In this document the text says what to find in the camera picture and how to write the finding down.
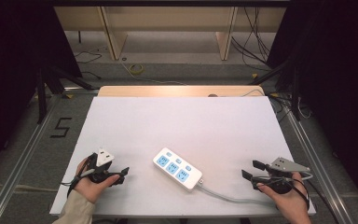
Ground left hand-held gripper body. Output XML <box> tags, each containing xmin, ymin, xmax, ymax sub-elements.
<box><xmin>86</xmin><ymin>147</ymin><xmax>123</xmax><ymax>185</ymax></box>

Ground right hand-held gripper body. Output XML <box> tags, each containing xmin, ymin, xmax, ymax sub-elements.
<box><xmin>251</xmin><ymin>156</ymin><xmax>311</xmax><ymax>196</ymax></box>

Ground person's left hand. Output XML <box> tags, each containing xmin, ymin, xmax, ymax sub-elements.
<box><xmin>74</xmin><ymin>157</ymin><xmax>121</xmax><ymax>205</ymax></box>

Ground person's right hand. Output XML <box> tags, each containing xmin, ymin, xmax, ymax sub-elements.
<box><xmin>255</xmin><ymin>172</ymin><xmax>312</xmax><ymax>224</ymax></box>

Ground white power strip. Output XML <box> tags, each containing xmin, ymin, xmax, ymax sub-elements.
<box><xmin>152</xmin><ymin>147</ymin><xmax>204</xmax><ymax>191</ymax></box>

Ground black metal stand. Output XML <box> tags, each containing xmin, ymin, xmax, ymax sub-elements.
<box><xmin>247</xmin><ymin>57</ymin><xmax>303</xmax><ymax>122</ymax></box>
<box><xmin>34</xmin><ymin>63</ymin><xmax>96</xmax><ymax>125</ymax></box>

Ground yellow tape roll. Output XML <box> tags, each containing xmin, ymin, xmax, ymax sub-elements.
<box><xmin>128</xmin><ymin>63</ymin><xmax>145</xmax><ymax>76</ymax></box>

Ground black curtain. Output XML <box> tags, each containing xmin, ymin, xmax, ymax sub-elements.
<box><xmin>265</xmin><ymin>0</ymin><xmax>358</xmax><ymax>216</ymax></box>
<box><xmin>0</xmin><ymin>0</ymin><xmax>83</xmax><ymax>183</ymax></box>

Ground light wooden shelf unit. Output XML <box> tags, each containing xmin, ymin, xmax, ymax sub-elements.
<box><xmin>53</xmin><ymin>6</ymin><xmax>287</xmax><ymax>62</ymax></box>

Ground grey power strip cable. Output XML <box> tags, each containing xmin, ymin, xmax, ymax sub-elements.
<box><xmin>196</xmin><ymin>181</ymin><xmax>278</xmax><ymax>207</ymax></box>

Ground metal floor rail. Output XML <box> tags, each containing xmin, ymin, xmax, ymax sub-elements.
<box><xmin>0</xmin><ymin>92</ymin><xmax>63</xmax><ymax>224</ymax></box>
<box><xmin>278</xmin><ymin>99</ymin><xmax>357</xmax><ymax>224</ymax></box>

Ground left hand-held gripper cable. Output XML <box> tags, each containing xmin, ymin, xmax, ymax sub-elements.
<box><xmin>61</xmin><ymin>155</ymin><xmax>98</xmax><ymax>198</ymax></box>

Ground hand-held gripper cable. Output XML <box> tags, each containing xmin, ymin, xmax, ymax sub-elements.
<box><xmin>61</xmin><ymin>155</ymin><xmax>98</xmax><ymax>198</ymax></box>
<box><xmin>262</xmin><ymin>172</ymin><xmax>340</xmax><ymax>224</ymax></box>

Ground right hand-held gripper cable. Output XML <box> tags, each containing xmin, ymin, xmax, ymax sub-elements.
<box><xmin>262</xmin><ymin>172</ymin><xmax>340</xmax><ymax>224</ymax></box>

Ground tangle of floor cables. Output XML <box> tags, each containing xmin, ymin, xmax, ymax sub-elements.
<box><xmin>268</xmin><ymin>91</ymin><xmax>312</xmax><ymax>123</ymax></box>

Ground thin grey cable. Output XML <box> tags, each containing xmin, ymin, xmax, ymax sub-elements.
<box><xmin>240</xmin><ymin>88</ymin><xmax>265</xmax><ymax>98</ymax></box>

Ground thin black floor cable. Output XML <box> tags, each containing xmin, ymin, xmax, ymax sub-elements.
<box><xmin>74</xmin><ymin>49</ymin><xmax>103</xmax><ymax>80</ymax></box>

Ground bundle of black cables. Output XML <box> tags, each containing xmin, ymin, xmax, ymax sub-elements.
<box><xmin>230</xmin><ymin>7</ymin><xmax>272</xmax><ymax>72</ymax></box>

